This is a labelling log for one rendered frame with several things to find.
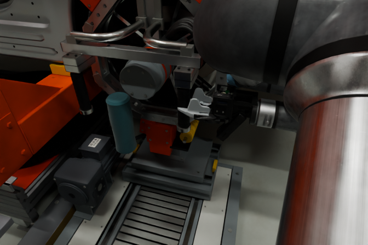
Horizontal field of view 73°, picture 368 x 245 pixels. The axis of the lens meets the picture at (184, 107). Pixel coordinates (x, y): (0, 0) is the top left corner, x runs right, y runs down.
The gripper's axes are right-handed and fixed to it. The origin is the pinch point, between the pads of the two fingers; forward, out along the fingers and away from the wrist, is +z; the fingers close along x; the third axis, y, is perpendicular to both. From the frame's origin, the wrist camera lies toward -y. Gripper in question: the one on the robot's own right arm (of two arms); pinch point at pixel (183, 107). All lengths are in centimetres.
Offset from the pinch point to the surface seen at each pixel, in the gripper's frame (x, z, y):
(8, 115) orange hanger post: 7, 60, -9
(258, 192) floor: -42, -34, -83
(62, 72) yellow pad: -31, 68, -13
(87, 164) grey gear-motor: -5, 45, -42
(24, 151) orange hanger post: 8, 59, -25
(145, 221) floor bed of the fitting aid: -5, 21, -77
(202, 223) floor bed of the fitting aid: -10, -7, -75
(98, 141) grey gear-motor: -17, 46, -40
